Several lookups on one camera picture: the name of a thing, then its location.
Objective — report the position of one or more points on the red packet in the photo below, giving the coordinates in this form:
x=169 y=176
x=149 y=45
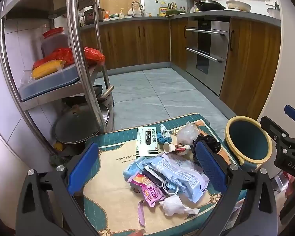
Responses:
x=288 y=177

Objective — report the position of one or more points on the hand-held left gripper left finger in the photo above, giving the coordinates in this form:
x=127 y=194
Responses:
x=83 y=169

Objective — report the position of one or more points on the white tissue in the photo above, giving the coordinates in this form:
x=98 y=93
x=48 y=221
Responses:
x=173 y=205

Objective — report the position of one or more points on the yellow tin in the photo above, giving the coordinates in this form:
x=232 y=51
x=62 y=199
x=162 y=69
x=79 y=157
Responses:
x=163 y=11

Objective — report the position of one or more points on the yellow round object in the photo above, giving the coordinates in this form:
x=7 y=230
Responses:
x=59 y=146

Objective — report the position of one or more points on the small clear plastic bottle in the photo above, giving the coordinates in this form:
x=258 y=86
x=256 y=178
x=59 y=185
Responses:
x=164 y=130

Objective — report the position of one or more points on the white printed sachet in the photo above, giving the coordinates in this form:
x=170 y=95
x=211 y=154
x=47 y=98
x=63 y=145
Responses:
x=157 y=169

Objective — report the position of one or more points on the red lid plastic jar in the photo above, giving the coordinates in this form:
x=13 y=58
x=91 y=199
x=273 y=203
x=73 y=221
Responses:
x=54 y=44

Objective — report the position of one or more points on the wooden kitchen cabinet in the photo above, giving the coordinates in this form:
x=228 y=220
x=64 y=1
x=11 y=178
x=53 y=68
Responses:
x=127 y=44

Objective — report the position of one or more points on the light blue packet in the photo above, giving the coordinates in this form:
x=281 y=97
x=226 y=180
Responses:
x=134 y=169

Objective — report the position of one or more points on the blue grey tray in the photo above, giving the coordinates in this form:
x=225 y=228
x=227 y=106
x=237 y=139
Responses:
x=51 y=84

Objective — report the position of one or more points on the glass pot lid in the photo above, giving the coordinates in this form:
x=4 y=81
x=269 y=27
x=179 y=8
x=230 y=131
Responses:
x=78 y=127

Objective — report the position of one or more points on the teal cloth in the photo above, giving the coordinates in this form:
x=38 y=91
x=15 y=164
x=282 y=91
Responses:
x=162 y=139

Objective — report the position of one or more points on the white bowl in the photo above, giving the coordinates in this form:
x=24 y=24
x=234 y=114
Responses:
x=237 y=5

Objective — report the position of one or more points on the yellow soap bottle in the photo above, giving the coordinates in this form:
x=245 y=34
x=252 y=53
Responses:
x=122 y=14

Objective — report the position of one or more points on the person's right hand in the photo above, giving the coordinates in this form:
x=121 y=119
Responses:
x=293 y=191

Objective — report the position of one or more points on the pink ribbon strip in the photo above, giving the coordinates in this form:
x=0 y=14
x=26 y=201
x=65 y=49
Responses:
x=141 y=213

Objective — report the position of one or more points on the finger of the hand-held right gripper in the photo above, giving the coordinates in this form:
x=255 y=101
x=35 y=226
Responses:
x=292 y=113
x=272 y=129

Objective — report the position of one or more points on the small patterned paper cup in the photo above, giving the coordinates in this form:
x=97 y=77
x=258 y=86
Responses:
x=168 y=148

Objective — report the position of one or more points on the white medicine box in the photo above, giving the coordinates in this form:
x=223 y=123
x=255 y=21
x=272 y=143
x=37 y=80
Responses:
x=146 y=140

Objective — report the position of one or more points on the pink snack wrapper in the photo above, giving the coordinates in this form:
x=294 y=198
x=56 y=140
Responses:
x=147 y=189

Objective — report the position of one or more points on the steel kitchen faucet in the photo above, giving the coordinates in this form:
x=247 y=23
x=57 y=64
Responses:
x=137 y=4

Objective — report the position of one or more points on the black wok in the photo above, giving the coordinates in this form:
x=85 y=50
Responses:
x=209 y=5

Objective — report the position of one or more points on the stainless steel built-in oven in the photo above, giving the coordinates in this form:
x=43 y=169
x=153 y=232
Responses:
x=211 y=44

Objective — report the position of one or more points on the stainless steel rack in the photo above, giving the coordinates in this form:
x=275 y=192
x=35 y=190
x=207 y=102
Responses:
x=75 y=29

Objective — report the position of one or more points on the dark rice cooker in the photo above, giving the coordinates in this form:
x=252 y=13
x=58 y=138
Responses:
x=89 y=17

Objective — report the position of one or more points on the blue face mask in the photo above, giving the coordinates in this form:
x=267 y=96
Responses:
x=170 y=188

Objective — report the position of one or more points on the white wet wipes pack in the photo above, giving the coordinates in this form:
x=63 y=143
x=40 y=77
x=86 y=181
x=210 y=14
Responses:
x=184 y=177

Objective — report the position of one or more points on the yellow noodle packet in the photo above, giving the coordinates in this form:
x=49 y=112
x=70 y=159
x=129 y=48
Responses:
x=46 y=68

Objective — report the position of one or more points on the teal orange printed mat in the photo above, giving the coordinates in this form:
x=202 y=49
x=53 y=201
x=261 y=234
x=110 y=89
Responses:
x=113 y=177

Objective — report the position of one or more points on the clear plastic bag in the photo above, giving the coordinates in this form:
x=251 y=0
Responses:
x=186 y=135

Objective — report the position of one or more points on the black plastic bag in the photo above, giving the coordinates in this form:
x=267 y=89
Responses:
x=212 y=142

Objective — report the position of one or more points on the blue bin with yellow rim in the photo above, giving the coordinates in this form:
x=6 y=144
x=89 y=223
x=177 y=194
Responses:
x=248 y=140

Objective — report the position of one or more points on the red plastic bag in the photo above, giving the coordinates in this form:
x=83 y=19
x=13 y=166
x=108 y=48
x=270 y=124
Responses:
x=93 y=55

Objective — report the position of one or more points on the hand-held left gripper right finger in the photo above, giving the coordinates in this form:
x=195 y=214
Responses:
x=209 y=167

